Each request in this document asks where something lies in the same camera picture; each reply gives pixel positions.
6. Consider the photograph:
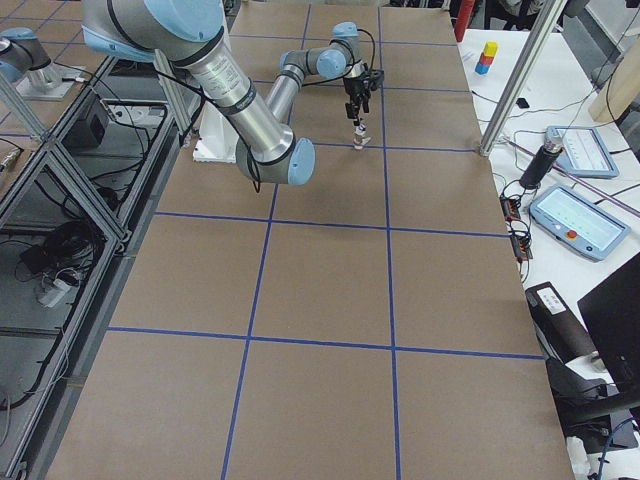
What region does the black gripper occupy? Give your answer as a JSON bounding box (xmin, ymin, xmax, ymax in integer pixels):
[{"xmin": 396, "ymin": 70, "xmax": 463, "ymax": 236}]
[{"xmin": 343, "ymin": 69, "xmax": 385, "ymax": 120}]

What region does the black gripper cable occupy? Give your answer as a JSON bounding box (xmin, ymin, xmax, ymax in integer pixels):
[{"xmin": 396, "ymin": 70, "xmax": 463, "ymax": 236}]
[{"xmin": 355, "ymin": 28, "xmax": 377, "ymax": 76}]

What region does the small black puck device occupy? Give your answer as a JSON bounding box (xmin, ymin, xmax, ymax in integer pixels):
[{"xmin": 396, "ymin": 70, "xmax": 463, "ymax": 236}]
[{"xmin": 516, "ymin": 97, "xmax": 530, "ymax": 109}]

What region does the orange circuit board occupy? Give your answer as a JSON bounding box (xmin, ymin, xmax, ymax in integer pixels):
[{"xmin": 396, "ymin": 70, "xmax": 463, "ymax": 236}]
[{"xmin": 500, "ymin": 195, "xmax": 533, "ymax": 263}]

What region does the wooden plank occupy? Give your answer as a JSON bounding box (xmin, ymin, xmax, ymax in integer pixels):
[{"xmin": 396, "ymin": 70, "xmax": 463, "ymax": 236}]
[{"xmin": 588, "ymin": 39, "xmax": 639, "ymax": 123}]

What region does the black box with label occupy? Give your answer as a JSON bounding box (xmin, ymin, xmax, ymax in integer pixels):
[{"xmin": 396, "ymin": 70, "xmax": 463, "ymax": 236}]
[{"xmin": 525, "ymin": 282, "xmax": 596, "ymax": 363}]

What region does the blue toy block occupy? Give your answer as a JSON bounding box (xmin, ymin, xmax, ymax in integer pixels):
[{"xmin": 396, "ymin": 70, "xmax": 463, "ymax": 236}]
[{"xmin": 474, "ymin": 62, "xmax": 490, "ymax": 75}]

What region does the black water bottle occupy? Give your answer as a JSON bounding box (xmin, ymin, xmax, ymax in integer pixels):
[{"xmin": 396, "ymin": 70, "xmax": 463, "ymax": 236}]
[{"xmin": 518, "ymin": 139, "xmax": 563, "ymax": 190}]

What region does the blue teach pendant near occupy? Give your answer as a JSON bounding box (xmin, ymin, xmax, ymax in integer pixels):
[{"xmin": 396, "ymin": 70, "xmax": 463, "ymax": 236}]
[{"xmin": 529, "ymin": 184, "xmax": 631, "ymax": 261}]

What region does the black monitor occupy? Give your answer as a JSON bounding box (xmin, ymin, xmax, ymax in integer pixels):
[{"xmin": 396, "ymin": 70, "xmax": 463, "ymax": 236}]
[{"xmin": 578, "ymin": 254, "xmax": 639, "ymax": 389}]

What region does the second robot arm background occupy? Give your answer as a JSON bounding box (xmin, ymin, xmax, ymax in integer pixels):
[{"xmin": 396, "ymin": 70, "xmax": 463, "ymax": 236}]
[{"xmin": 1, "ymin": 27, "xmax": 82, "ymax": 101}]

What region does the blue teach pendant far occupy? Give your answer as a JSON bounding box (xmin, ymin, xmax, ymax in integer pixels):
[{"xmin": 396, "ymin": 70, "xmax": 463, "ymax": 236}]
[{"xmin": 545, "ymin": 125, "xmax": 619, "ymax": 179}]

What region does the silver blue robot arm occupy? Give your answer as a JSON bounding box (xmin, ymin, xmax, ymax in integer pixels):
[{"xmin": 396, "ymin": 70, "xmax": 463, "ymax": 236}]
[{"xmin": 82, "ymin": 0, "xmax": 384, "ymax": 187}]

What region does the red cylinder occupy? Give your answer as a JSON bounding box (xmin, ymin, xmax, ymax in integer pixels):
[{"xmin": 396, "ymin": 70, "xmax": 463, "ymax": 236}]
[{"xmin": 454, "ymin": 0, "xmax": 475, "ymax": 43}]

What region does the blue teach pendant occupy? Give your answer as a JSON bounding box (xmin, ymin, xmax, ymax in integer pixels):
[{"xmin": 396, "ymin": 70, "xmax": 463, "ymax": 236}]
[
  {"xmin": 529, "ymin": 184, "xmax": 631, "ymax": 261},
  {"xmin": 545, "ymin": 125, "xmax": 619, "ymax": 179}
]

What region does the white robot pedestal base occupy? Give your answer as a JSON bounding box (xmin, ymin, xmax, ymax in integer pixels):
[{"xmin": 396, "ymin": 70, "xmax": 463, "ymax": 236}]
[{"xmin": 193, "ymin": 103, "xmax": 239, "ymax": 163}]

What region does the yellow toy block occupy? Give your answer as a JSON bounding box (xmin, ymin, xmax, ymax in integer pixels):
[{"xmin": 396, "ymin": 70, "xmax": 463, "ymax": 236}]
[{"xmin": 483, "ymin": 41, "xmax": 499, "ymax": 58}]

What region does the aluminium frame post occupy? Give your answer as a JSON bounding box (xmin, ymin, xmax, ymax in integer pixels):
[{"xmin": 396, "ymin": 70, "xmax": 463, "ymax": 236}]
[{"xmin": 478, "ymin": 0, "xmax": 568, "ymax": 157}]

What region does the grey power adapter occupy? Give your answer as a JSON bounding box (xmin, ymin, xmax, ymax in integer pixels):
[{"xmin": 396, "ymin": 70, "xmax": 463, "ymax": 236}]
[{"xmin": 38, "ymin": 278, "xmax": 71, "ymax": 308}]

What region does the red toy block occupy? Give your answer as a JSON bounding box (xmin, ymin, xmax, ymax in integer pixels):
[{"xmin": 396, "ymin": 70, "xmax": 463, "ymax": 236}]
[{"xmin": 478, "ymin": 53, "xmax": 495, "ymax": 67}]

